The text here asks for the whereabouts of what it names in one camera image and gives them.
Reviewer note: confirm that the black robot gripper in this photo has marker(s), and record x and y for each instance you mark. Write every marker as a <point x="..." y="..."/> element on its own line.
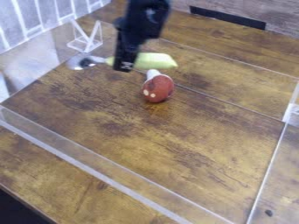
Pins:
<point x="140" y="24"/>

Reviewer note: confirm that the green handled metal spoon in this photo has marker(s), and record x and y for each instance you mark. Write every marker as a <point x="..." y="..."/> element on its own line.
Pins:
<point x="146" y="60"/>

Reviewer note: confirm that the red toy mushroom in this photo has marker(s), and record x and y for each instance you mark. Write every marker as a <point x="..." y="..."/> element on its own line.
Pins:
<point x="157" y="87"/>

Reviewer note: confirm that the black strip on table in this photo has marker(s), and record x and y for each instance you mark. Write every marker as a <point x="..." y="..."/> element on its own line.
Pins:
<point x="228" y="18"/>

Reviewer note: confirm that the clear acrylic front barrier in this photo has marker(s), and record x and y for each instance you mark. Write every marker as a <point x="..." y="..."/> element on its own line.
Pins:
<point x="162" y="200"/>

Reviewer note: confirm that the clear acrylic barrier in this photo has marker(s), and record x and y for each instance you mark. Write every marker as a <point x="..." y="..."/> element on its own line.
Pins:
<point x="162" y="200"/>
<point x="276" y="203"/>

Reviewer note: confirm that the clear acrylic right barrier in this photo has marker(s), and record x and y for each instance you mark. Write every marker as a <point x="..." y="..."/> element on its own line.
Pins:
<point x="276" y="203"/>

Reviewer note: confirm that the clear acrylic triangular bracket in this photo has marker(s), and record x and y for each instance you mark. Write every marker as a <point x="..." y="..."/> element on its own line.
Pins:
<point x="85" y="43"/>

